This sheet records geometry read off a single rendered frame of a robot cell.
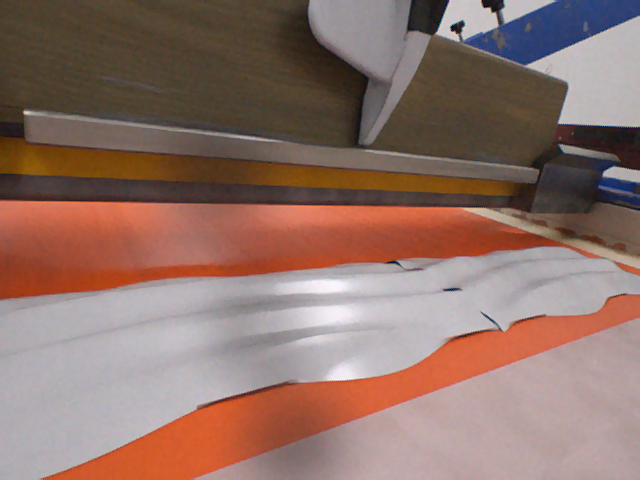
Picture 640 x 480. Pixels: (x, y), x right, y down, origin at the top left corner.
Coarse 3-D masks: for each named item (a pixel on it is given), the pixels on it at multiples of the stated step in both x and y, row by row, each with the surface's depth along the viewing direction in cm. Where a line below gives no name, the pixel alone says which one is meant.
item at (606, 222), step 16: (496, 208) 43; (592, 208) 36; (608, 208) 35; (624, 208) 34; (544, 224) 39; (560, 224) 38; (576, 224) 37; (592, 224) 36; (608, 224) 35; (624, 224) 34; (592, 240) 36; (608, 240) 35; (624, 240) 34
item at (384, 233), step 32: (320, 224) 27; (352, 224) 28; (384, 224) 30; (416, 224) 31; (448, 224) 33; (480, 224) 35; (384, 256) 22; (416, 256) 23; (448, 256) 24; (544, 320) 17; (576, 320) 18; (608, 320) 18; (544, 352) 14; (576, 352) 15; (608, 352) 15; (608, 384) 13
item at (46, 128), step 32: (32, 128) 13; (64, 128) 13; (96, 128) 14; (128, 128) 14; (160, 128) 15; (192, 128) 16; (256, 160) 17; (288, 160) 18; (320, 160) 19; (352, 160) 20; (384, 160) 21; (416, 160) 22; (448, 160) 23
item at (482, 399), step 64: (0, 256) 15; (64, 256) 16; (128, 256) 17; (192, 256) 18; (256, 256) 19; (320, 256) 21; (320, 384) 11; (384, 384) 11; (448, 384) 12; (512, 384) 12; (576, 384) 13; (128, 448) 8; (192, 448) 8; (256, 448) 8; (320, 448) 9; (384, 448) 9; (448, 448) 9; (512, 448) 10; (576, 448) 10
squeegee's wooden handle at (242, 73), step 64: (0, 0) 12; (64, 0) 13; (128, 0) 14; (192, 0) 15; (256, 0) 16; (0, 64) 13; (64, 64) 14; (128, 64) 15; (192, 64) 16; (256, 64) 17; (320, 64) 19; (448, 64) 23; (512, 64) 26; (0, 128) 13; (256, 128) 18; (320, 128) 20; (384, 128) 22; (448, 128) 24; (512, 128) 28
